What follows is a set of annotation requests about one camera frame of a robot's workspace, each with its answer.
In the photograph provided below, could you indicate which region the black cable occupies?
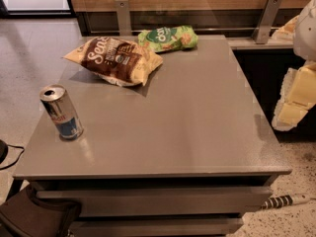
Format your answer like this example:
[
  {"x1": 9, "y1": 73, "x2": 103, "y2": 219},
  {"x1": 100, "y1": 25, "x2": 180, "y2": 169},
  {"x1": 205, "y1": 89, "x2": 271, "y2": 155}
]
[{"x1": 0, "y1": 144, "x2": 26, "y2": 171}]

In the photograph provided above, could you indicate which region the grey drawer cabinet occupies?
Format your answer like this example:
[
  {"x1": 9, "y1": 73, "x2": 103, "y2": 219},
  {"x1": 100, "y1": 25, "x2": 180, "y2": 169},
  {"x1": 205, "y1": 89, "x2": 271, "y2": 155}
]
[{"x1": 14, "y1": 36, "x2": 290, "y2": 222}]

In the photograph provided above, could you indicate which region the metal bracket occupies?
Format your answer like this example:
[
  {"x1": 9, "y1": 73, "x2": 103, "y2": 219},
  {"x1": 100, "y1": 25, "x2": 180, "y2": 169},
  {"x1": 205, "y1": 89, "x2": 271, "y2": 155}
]
[
  {"x1": 252, "y1": 0, "x2": 282, "y2": 44},
  {"x1": 115, "y1": 0, "x2": 132, "y2": 36}
]

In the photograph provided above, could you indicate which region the upper grey drawer front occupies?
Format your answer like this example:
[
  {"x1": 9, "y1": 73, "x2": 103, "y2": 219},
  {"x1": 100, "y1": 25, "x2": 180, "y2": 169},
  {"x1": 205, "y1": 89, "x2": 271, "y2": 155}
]
[{"x1": 37, "y1": 187, "x2": 272, "y2": 217}]

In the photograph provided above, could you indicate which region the white black striped handle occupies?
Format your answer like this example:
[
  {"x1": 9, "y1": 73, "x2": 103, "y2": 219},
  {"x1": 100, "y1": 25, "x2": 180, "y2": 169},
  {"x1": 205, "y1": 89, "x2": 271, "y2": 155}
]
[{"x1": 261, "y1": 194, "x2": 311, "y2": 209}]

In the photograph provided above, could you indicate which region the lower grey drawer front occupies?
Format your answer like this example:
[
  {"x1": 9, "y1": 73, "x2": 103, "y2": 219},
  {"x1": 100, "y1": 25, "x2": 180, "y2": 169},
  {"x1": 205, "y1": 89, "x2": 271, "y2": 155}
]
[{"x1": 70, "y1": 218, "x2": 243, "y2": 237}]

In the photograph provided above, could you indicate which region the left metal bracket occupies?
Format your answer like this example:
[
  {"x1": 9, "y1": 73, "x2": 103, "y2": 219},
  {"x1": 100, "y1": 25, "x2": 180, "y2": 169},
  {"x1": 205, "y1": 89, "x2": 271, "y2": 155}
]
[{"x1": 115, "y1": 0, "x2": 132, "y2": 36}]

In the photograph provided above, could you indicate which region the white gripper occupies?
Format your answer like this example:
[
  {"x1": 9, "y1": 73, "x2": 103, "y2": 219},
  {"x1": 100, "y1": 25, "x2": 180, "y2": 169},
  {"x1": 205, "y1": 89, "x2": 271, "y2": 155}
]
[{"x1": 272, "y1": 0, "x2": 316, "y2": 131}]

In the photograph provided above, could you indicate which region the right metal bracket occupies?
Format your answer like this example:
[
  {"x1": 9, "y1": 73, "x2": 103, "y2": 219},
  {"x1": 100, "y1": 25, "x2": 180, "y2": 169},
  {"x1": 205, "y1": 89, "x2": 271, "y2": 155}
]
[{"x1": 252, "y1": 0, "x2": 282, "y2": 44}]

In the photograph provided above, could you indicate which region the brown yellow chip bag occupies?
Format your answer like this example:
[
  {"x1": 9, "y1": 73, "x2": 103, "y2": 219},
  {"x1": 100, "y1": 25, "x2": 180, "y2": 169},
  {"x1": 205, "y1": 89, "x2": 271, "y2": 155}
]
[{"x1": 64, "y1": 37, "x2": 163, "y2": 87}]

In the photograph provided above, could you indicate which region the green snack bag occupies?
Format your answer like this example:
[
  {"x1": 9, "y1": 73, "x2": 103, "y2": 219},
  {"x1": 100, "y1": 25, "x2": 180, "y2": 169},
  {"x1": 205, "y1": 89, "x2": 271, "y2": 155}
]
[{"x1": 137, "y1": 26, "x2": 198, "y2": 53}]

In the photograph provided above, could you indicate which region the black round object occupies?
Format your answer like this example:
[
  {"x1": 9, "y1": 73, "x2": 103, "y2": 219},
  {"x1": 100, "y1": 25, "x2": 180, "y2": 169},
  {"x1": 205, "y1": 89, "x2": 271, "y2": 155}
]
[{"x1": 0, "y1": 140, "x2": 8, "y2": 164}]

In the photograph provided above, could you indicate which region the grey drawer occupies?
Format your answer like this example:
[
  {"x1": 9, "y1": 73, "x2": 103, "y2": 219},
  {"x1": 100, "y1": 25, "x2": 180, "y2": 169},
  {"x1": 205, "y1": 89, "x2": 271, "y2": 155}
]
[
  {"x1": 37, "y1": 187, "x2": 272, "y2": 217},
  {"x1": 70, "y1": 218, "x2": 243, "y2": 237}
]

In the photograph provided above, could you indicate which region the silver blue Red Bull can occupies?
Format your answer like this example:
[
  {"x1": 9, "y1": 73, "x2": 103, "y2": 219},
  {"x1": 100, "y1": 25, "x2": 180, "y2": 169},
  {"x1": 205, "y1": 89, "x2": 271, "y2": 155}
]
[{"x1": 39, "y1": 84, "x2": 83, "y2": 140}]

